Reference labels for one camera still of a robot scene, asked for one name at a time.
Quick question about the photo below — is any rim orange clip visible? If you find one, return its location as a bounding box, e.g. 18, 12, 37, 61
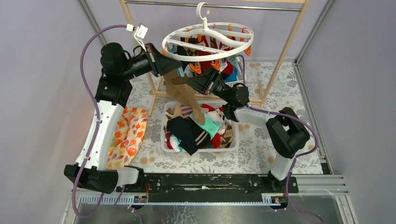
189, 62, 202, 74

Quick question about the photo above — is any rim teal clip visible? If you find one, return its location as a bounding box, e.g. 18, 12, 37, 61
177, 67, 185, 77

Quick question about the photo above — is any tan ribbed sock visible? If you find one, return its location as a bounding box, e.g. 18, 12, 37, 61
163, 70, 186, 104

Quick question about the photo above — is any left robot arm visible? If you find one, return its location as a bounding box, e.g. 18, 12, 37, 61
64, 42, 182, 194

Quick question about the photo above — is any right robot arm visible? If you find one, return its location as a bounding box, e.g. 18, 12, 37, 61
181, 69, 310, 181

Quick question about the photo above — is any white round clip hanger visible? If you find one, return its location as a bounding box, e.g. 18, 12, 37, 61
162, 2, 254, 62

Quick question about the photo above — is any lower orange clip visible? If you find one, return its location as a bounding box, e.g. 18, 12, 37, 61
242, 27, 252, 56

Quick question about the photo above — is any red hanging sock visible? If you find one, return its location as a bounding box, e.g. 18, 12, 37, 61
197, 35, 234, 77

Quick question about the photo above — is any blue cloth in basket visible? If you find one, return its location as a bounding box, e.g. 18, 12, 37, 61
225, 67, 238, 83

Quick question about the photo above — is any brown argyle hanging sock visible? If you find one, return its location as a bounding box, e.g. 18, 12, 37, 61
180, 37, 198, 56

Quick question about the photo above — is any purple striped sock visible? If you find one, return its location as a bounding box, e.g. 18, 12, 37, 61
180, 105, 193, 118

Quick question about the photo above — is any white sock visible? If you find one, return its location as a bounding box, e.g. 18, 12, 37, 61
207, 109, 229, 135

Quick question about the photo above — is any white perforated back basket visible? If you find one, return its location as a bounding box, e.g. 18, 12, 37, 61
185, 54, 248, 95

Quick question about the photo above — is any white front laundry basket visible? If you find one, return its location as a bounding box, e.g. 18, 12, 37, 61
159, 99, 240, 153

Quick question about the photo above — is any mint green sock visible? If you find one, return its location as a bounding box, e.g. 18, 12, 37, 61
190, 112, 219, 139

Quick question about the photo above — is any black sock in basket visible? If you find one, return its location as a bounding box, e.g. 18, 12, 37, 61
166, 116, 211, 155

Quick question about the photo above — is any red sock in basket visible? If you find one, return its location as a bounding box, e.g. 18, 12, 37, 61
165, 103, 231, 151

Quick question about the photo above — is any argyle beige green sock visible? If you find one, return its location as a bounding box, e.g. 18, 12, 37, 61
219, 123, 234, 148

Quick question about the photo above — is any metal hanging rod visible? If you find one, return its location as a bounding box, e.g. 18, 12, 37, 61
124, 0, 302, 12

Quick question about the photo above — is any orange floral cloth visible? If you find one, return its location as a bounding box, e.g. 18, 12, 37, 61
106, 106, 148, 169

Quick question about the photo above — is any wooden rack frame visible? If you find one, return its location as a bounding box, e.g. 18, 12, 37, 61
120, 0, 310, 107

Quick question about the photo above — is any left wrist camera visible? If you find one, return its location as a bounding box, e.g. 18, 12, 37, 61
126, 23, 148, 41

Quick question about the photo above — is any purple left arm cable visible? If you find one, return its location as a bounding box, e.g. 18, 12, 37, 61
71, 24, 128, 219

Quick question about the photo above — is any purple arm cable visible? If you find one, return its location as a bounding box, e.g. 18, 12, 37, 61
71, 24, 128, 219
236, 54, 325, 224

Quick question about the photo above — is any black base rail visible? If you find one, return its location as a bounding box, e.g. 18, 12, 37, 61
124, 173, 299, 203

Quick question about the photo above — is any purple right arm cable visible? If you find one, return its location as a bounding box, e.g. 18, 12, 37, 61
236, 54, 325, 224

